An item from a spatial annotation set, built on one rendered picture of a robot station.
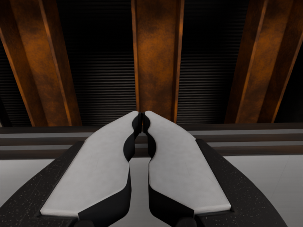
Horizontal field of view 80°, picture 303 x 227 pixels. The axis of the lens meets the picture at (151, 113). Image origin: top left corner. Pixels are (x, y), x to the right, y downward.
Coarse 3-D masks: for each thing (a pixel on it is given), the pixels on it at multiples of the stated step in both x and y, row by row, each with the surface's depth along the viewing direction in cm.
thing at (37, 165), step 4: (28, 160) 22; (32, 160) 22; (36, 160) 22; (40, 160) 22; (44, 160) 22; (48, 160) 22; (52, 160) 22; (32, 164) 22; (36, 164) 22; (40, 164) 22; (44, 164) 22; (32, 168) 23; (36, 168) 23; (40, 168) 23; (36, 172) 23
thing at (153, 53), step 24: (144, 0) 31; (168, 0) 31; (144, 24) 32; (168, 24) 32; (144, 48) 34; (168, 48) 34; (144, 72) 36; (168, 72) 36; (144, 96) 39; (168, 96) 39
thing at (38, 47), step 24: (0, 0) 28; (24, 0) 30; (48, 0) 28; (0, 24) 28; (24, 24) 32; (48, 24) 28; (24, 48) 34; (48, 48) 34; (24, 72) 34; (48, 72) 36; (24, 96) 34; (48, 96) 38; (72, 96) 37; (48, 120) 41; (72, 120) 37
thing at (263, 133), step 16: (0, 128) 26; (16, 128) 26; (32, 128) 26; (48, 128) 26; (64, 128) 26; (80, 128) 26; (96, 128) 26; (192, 128) 25; (208, 128) 25; (224, 128) 25; (240, 128) 25; (256, 128) 25; (272, 128) 25; (288, 128) 25; (0, 144) 24; (16, 144) 24; (32, 144) 24; (48, 144) 24; (64, 144) 23; (144, 144) 24; (208, 144) 24; (224, 144) 24; (240, 144) 24; (256, 144) 24; (272, 144) 24; (288, 144) 24
